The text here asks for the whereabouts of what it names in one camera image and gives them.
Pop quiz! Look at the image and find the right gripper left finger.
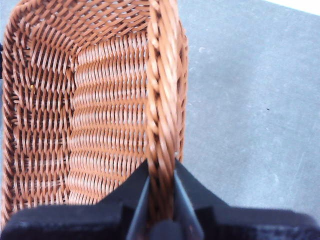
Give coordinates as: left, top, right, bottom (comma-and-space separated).
1, 159, 151, 240

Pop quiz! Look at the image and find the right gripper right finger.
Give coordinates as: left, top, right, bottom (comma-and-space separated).
174, 158, 320, 240

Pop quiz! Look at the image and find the brown wicker basket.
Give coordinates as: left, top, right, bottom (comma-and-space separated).
0, 0, 190, 226

